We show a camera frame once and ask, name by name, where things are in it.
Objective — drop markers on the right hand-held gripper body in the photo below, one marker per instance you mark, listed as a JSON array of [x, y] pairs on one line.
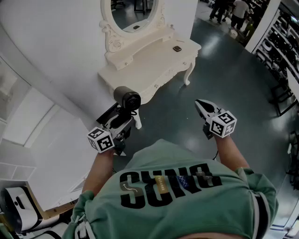
[[223, 124]]

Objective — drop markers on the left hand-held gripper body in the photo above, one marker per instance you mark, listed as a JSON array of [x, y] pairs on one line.
[[102, 142]]

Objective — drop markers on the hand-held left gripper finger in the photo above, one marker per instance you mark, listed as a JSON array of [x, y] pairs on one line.
[[125, 127], [106, 115]]

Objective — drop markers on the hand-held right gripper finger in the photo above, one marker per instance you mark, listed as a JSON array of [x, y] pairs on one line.
[[199, 108], [211, 105]]

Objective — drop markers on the white ornate dressing table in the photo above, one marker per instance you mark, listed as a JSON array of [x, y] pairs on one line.
[[149, 60]]

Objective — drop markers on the person's right forearm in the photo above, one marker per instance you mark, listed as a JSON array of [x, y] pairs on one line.
[[230, 154]]

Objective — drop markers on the person's left forearm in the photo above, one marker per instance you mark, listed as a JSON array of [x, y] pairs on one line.
[[98, 170]]

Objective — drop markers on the small brown case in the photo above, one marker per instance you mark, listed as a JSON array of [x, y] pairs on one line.
[[177, 49]]

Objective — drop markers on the wooden board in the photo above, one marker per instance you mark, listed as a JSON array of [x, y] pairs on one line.
[[58, 208]]

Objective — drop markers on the black metal stand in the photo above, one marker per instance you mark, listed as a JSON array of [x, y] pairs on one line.
[[294, 161]]

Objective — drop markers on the white table with black legs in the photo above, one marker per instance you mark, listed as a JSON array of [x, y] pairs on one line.
[[293, 81]]

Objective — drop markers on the person's green printed t-shirt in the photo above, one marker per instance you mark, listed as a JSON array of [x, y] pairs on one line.
[[175, 205]]

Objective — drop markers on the storage shelving rack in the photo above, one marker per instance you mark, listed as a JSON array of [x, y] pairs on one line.
[[278, 39]]

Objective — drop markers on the white moulded chair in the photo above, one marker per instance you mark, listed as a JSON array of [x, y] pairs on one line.
[[14, 210]]

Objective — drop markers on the oval mirror white carved frame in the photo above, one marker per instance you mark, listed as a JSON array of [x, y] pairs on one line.
[[109, 30]]

